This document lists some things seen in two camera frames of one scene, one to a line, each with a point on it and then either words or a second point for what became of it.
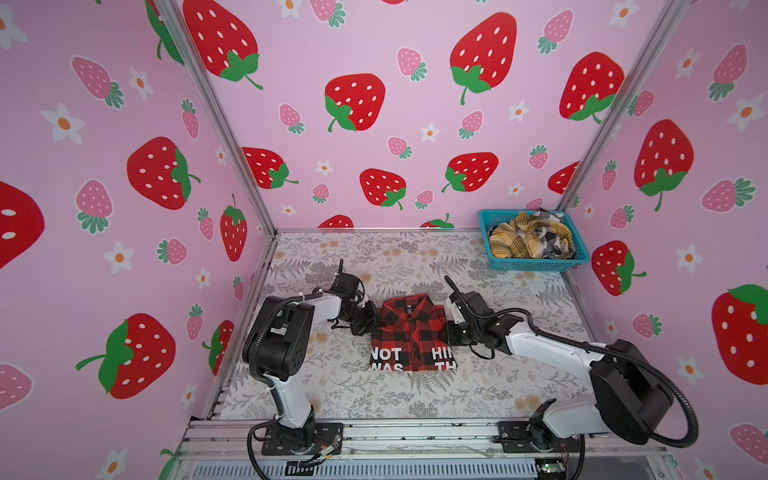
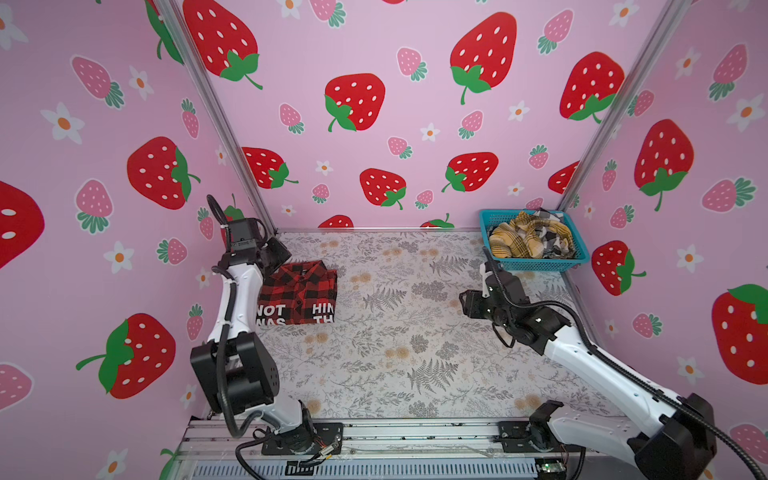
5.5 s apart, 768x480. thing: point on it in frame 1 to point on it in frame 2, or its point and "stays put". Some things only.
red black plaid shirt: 412,335 to 298,293
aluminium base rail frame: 219,449 stays put
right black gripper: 449,337 to 469,303
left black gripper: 370,319 to 279,252
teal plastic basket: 531,239 stays put
